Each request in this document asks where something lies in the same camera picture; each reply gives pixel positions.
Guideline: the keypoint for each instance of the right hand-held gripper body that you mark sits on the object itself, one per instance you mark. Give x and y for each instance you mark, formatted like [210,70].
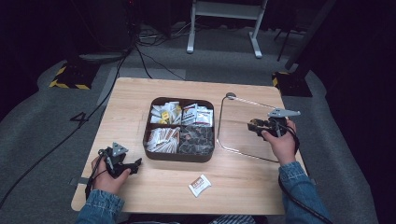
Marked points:
[277,126]

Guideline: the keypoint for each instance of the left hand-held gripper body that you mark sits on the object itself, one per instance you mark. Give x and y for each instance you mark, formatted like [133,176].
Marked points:
[114,161]

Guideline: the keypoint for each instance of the clear box lid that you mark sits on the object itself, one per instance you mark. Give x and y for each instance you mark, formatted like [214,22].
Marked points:
[239,130]

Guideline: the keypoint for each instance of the brown divided box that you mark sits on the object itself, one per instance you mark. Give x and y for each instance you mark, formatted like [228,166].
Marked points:
[177,157]

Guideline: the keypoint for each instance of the white brown-label packet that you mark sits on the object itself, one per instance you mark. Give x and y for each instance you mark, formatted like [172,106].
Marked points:
[200,185]

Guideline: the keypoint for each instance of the person's left hand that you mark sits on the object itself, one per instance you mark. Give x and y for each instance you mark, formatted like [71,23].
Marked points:
[107,183]

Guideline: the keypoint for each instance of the person's right hand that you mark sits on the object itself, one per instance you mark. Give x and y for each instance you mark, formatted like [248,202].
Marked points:
[285,147]

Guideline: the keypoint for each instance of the pile of white brown sachets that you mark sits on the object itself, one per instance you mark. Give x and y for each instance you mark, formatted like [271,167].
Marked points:
[163,140]

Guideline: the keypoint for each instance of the grey round table grommet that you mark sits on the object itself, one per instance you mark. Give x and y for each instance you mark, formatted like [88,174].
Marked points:
[231,95]

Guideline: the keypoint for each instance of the grey tape strip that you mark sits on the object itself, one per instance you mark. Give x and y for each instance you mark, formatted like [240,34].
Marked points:
[80,181]

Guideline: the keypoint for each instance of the black yellow striped base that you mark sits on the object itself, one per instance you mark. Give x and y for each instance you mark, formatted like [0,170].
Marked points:
[292,85]
[74,77]

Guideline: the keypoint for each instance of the pile of white yellow packets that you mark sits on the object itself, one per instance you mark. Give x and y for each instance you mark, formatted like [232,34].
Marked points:
[165,113]

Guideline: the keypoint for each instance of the pile of white red packets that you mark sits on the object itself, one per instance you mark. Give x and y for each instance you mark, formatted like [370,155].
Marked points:
[197,115]

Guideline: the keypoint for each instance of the pile of dark packets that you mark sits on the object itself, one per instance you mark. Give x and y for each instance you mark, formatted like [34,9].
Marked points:
[196,140]

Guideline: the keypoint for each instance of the person's striped clothing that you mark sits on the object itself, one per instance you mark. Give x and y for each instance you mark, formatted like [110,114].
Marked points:
[233,220]

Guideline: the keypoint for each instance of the black slanted pole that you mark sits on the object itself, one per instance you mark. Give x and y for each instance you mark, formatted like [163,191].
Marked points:
[308,34]

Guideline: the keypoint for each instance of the grey flat stand base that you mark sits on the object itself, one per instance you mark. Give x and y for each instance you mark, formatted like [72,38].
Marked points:
[99,57]

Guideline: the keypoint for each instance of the white metal stand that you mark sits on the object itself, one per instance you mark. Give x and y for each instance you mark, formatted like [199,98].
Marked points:
[227,9]

